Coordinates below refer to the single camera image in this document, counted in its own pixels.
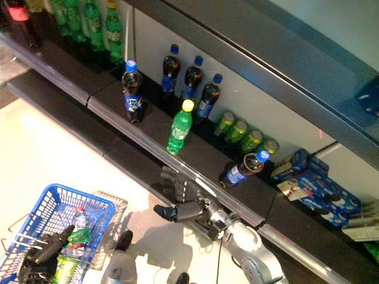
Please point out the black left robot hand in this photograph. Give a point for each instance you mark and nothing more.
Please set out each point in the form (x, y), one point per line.
(41, 260)

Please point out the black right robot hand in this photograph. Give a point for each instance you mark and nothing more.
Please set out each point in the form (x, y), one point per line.
(189, 208)

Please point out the clear water bottle red label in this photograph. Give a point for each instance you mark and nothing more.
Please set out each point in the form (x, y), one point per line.
(80, 220)

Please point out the blue plastic shopping basket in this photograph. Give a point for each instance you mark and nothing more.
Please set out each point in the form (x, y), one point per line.
(44, 204)

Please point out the cola bottle blue label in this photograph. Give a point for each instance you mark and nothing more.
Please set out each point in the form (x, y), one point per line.
(240, 171)
(170, 71)
(192, 80)
(133, 94)
(208, 97)

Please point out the silver right robot leg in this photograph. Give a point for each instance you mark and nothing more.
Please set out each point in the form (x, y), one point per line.
(183, 278)

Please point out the silver robot leg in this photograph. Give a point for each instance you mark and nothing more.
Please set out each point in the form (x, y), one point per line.
(121, 266)
(183, 278)

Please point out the silver left robot leg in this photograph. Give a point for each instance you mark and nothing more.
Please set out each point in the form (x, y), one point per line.
(121, 266)

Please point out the green chips bag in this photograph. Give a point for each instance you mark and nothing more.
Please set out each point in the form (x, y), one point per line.
(371, 248)

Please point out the cola bottle red label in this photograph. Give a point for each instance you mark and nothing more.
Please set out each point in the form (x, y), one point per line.
(20, 17)

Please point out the yellow tea bottle green cap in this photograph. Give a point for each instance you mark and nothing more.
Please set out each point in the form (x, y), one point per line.
(35, 5)

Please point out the silver shelf upright post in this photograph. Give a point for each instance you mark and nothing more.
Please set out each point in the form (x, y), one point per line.
(325, 149)
(129, 32)

